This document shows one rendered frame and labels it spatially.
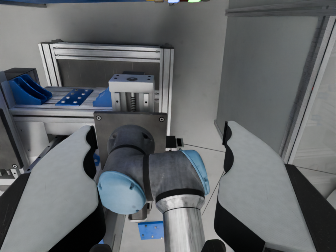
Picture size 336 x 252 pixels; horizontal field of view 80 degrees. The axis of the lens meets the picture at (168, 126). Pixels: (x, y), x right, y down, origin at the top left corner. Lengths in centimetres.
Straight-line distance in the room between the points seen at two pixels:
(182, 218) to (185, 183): 7
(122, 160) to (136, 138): 10
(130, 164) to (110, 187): 7
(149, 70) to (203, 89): 52
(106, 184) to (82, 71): 113
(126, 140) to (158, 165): 15
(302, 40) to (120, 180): 70
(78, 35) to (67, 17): 13
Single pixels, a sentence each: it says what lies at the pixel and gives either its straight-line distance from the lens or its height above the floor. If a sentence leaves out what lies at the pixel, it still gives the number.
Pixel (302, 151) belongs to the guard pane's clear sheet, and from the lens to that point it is 82.
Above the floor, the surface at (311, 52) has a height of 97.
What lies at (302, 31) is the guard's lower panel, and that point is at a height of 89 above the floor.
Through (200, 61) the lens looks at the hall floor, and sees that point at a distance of 165.
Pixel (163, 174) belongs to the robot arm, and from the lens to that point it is 47.
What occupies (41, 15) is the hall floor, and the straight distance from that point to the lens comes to 179.
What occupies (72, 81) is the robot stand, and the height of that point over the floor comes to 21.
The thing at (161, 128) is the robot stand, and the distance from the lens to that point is 64.
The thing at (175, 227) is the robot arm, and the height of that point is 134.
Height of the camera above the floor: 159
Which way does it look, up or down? 62 degrees down
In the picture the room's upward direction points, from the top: 176 degrees clockwise
